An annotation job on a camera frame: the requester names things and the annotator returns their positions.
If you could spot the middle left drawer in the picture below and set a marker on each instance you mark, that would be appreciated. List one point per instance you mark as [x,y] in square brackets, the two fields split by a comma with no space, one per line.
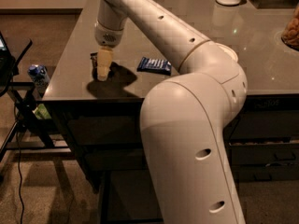
[116,159]

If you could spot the blue snack bar wrapper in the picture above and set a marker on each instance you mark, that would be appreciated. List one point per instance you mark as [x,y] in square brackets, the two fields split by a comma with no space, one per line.
[157,66]

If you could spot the top left drawer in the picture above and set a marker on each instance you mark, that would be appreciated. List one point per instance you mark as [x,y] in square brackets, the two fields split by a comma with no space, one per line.
[110,130]

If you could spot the laptop computer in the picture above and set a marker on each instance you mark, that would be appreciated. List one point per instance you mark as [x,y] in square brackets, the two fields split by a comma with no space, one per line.
[6,59]

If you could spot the right drawer column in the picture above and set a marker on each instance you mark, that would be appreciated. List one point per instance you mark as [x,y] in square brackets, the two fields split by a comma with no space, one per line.
[262,142]

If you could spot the black metal stand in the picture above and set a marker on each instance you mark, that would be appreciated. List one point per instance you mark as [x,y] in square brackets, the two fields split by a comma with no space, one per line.
[23,96]

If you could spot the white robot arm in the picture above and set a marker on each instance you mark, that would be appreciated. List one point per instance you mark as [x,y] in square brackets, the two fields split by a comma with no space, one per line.
[183,117]

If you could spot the green packet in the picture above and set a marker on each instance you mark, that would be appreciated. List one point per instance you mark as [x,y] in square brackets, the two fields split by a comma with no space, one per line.
[41,112]

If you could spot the white paper bowl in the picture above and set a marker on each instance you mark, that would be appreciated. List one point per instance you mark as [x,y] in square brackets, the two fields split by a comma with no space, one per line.
[228,51]

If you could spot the open bottom drawer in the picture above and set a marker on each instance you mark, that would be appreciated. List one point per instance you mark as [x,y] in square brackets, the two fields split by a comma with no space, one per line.
[128,197]

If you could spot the black rxbar chocolate bar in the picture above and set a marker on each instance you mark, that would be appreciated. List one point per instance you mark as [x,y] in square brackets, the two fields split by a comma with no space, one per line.
[94,63]

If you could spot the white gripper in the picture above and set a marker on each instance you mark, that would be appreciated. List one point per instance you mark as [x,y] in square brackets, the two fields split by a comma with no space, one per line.
[107,35]

